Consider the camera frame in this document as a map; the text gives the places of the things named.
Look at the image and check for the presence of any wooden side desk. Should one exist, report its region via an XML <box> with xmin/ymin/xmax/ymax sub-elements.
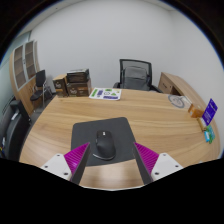
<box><xmin>157</xmin><ymin>71</ymin><xmax>209</xmax><ymax>111</ymax></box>

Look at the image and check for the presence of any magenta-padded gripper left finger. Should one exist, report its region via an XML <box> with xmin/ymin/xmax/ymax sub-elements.
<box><xmin>41</xmin><ymin>142</ymin><xmax>92</xmax><ymax>185</ymax></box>

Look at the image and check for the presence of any tan-topped dark cardboard box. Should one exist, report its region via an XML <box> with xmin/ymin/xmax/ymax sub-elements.
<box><xmin>52</xmin><ymin>73</ymin><xmax>69</xmax><ymax>98</ymax></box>

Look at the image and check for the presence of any black computer mouse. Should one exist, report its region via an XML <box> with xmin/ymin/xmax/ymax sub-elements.
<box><xmin>92</xmin><ymin>129</ymin><xmax>117</xmax><ymax>162</ymax></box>

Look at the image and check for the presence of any small tan box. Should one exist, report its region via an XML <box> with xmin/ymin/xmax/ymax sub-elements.
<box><xmin>196</xmin><ymin>116</ymin><xmax>208</xmax><ymax>132</ymax></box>

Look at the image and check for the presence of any black mesh office chair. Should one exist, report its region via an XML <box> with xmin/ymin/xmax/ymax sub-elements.
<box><xmin>112</xmin><ymin>58</ymin><xmax>163</xmax><ymax>94</ymax></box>

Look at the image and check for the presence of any white green printed sheet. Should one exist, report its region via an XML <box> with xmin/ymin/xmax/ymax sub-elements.
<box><xmin>88</xmin><ymin>87</ymin><xmax>123</xmax><ymax>101</ymax></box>

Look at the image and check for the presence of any brown printed carton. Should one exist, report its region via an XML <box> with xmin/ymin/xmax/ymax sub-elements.
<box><xmin>66</xmin><ymin>78</ymin><xmax>93</xmax><ymax>98</ymax></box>

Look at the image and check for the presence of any orange brown cardboard box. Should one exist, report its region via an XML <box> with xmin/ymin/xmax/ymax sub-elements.
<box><xmin>187</xmin><ymin>103</ymin><xmax>205</xmax><ymax>119</ymax></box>

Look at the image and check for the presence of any purple card package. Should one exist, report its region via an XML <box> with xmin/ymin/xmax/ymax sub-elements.
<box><xmin>201</xmin><ymin>98</ymin><xmax>219</xmax><ymax>127</ymax></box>

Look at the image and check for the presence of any large black office chair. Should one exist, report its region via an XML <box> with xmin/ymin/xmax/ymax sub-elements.
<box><xmin>0</xmin><ymin>99</ymin><xmax>32</xmax><ymax>162</ymax></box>

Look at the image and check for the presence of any black flat carton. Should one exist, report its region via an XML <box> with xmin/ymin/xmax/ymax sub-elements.
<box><xmin>66</xmin><ymin>68</ymin><xmax>90</xmax><ymax>84</ymax></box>

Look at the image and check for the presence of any dark grey mouse pad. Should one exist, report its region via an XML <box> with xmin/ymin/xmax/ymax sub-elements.
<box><xmin>70</xmin><ymin>116</ymin><xmax>138</xmax><ymax>168</ymax></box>

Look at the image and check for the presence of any wooden shelf unit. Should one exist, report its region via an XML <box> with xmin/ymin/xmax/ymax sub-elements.
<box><xmin>8</xmin><ymin>40</ymin><xmax>43</xmax><ymax>116</ymax></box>

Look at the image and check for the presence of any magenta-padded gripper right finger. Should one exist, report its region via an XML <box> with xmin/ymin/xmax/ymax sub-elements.
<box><xmin>132</xmin><ymin>142</ymin><xmax>184</xmax><ymax>185</ymax></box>

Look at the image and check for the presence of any small blue box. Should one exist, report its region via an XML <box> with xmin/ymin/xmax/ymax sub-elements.
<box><xmin>203</xmin><ymin>130</ymin><xmax>211</xmax><ymax>143</ymax></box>

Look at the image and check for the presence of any grey backpack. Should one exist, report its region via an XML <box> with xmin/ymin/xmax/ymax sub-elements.
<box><xmin>122</xmin><ymin>65</ymin><xmax>150</xmax><ymax>91</ymax></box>

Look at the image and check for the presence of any green package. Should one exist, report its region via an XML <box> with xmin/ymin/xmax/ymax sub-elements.
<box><xmin>204</xmin><ymin>124</ymin><xmax>217</xmax><ymax>145</ymax></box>

